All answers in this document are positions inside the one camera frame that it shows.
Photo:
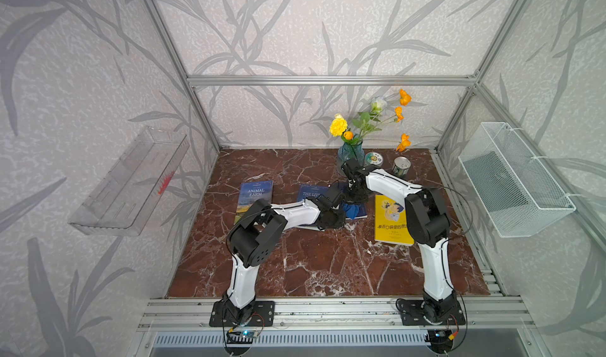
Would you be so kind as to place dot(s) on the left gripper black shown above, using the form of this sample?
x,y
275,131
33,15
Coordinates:
x,y
340,224

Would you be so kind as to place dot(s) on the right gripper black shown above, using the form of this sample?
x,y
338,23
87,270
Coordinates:
x,y
361,199

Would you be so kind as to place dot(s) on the dark navy Chinese book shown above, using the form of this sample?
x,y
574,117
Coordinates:
x,y
363,209

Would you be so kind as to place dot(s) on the yellow book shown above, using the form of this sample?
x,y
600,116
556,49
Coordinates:
x,y
391,222

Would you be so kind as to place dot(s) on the blue cloth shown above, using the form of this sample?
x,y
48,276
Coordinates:
x,y
352,211

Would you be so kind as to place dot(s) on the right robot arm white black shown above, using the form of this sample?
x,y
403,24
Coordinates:
x,y
429,225

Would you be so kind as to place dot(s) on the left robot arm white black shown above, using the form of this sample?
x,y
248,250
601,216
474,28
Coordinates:
x,y
254,237

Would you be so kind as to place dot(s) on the The Little Prince blue book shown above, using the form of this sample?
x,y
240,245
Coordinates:
x,y
311,191

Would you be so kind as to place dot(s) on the Animal Farm book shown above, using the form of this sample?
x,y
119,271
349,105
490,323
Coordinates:
x,y
251,192

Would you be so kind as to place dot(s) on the glass vase teal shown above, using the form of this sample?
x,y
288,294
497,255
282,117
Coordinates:
x,y
351,152

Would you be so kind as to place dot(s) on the green white tin can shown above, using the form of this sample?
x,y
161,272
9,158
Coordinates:
x,y
374,159

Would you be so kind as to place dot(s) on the open silver tin can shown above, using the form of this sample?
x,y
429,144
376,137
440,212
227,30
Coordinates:
x,y
401,167

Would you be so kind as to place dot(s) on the yellow orange flower bouquet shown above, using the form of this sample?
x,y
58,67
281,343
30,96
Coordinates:
x,y
353,132

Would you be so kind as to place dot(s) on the left circuit board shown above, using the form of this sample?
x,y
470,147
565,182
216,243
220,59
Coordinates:
x,y
246,336

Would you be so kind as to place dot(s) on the circuit board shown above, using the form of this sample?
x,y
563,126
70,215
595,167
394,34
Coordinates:
x,y
440,339
246,336

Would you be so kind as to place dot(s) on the right circuit board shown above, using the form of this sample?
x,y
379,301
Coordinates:
x,y
440,339

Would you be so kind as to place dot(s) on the clear acrylic shelf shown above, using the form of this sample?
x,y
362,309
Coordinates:
x,y
122,203

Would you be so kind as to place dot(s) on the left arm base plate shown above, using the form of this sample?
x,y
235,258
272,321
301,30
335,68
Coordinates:
x,y
257,313

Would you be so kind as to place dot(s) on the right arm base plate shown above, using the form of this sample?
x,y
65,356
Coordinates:
x,y
430,313

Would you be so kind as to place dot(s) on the white wire basket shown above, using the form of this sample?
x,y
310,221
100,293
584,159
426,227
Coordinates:
x,y
519,194

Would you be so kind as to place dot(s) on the aluminium front rail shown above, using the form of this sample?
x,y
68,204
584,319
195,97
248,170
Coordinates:
x,y
337,313

